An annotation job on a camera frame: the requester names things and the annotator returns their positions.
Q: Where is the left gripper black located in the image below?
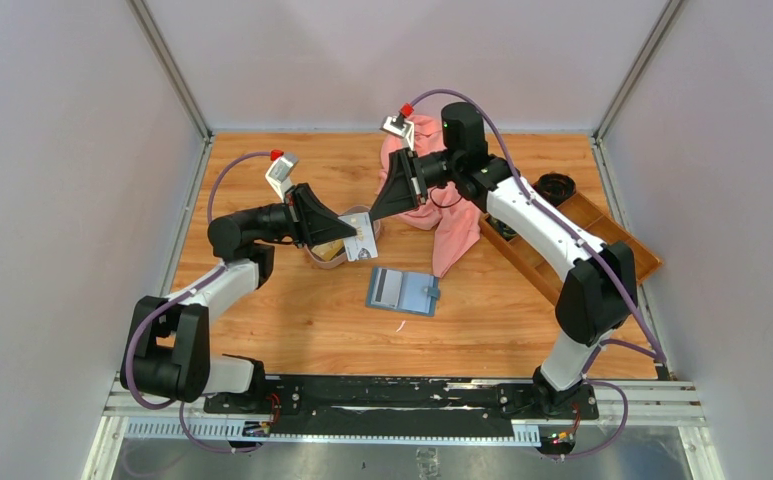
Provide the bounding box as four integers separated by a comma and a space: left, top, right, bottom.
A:
243, 185, 356, 250

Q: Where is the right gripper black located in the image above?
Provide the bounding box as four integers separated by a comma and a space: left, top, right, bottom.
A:
369, 149, 461, 223

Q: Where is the blue leather card holder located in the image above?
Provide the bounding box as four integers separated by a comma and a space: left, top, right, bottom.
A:
365, 267, 441, 317

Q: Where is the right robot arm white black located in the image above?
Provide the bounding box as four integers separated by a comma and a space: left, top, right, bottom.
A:
370, 102, 638, 418

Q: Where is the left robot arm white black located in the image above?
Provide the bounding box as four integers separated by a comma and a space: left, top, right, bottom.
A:
120, 183, 357, 413

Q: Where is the gold card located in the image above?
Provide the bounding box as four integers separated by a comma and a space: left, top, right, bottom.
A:
310, 240, 344, 262

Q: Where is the pink oval tray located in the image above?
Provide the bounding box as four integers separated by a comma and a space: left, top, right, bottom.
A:
305, 205, 382, 270

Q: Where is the pink cloth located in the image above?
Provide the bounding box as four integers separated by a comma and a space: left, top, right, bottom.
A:
393, 114, 481, 278

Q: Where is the black tape roll upper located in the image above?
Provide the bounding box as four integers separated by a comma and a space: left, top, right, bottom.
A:
533, 172, 577, 207

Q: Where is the wooden compartment tray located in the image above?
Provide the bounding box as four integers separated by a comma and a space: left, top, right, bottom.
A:
480, 185, 663, 304

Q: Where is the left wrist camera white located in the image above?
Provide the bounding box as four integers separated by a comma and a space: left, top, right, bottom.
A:
265, 149, 299, 202

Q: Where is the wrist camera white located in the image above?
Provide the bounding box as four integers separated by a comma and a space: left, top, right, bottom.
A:
265, 149, 299, 202
380, 113, 415, 150

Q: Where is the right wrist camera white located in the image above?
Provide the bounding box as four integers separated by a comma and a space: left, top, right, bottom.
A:
380, 113, 415, 150

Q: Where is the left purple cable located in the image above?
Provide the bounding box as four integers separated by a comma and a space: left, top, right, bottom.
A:
123, 149, 285, 456

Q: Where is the purple cable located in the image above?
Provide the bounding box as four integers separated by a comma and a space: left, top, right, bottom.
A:
399, 88, 670, 461
123, 149, 285, 456

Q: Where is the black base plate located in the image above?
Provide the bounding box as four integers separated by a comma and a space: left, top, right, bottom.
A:
203, 375, 599, 438

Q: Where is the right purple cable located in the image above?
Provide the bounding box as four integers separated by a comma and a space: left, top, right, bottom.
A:
399, 88, 670, 461

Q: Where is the aluminium rail frame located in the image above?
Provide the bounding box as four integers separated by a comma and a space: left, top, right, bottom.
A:
83, 375, 706, 479

